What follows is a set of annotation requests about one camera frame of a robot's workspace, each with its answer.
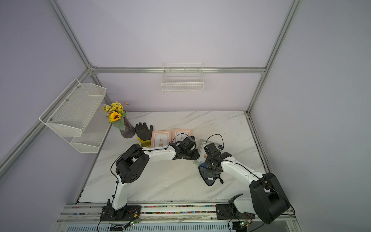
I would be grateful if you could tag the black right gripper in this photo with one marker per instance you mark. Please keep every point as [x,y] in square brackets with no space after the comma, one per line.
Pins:
[207,164]

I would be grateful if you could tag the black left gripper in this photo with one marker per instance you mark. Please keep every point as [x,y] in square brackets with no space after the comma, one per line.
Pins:
[194,152]

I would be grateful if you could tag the green picture frame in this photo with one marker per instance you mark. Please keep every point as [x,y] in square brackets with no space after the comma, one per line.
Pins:
[203,155]

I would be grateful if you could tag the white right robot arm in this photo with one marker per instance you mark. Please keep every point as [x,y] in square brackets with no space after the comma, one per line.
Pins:
[268,200]

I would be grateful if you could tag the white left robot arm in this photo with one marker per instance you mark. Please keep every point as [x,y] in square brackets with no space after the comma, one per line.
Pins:
[130,165]

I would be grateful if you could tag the black yellow work glove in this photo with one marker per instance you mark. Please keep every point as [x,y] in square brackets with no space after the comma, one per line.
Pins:
[144,134]

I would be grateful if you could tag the dark glass vase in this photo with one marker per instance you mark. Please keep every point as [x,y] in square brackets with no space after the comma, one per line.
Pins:
[129,130]

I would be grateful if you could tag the sunflower bouquet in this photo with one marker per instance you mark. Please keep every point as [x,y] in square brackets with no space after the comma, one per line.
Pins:
[116,114]

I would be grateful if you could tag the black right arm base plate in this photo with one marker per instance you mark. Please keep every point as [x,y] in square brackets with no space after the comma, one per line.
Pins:
[230,211]

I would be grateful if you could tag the white wire wall basket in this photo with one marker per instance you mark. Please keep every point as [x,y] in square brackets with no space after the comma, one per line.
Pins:
[182,77]

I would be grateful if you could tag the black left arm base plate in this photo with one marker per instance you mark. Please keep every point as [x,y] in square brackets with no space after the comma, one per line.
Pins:
[127,213]

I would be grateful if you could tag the white mesh wall shelf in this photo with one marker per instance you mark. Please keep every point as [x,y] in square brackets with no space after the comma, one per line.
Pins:
[77,116]

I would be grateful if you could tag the aluminium enclosure frame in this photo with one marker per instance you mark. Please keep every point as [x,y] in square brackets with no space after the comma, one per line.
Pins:
[121,46]

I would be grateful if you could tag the aluminium front rail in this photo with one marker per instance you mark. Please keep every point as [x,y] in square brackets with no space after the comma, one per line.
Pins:
[166,217]

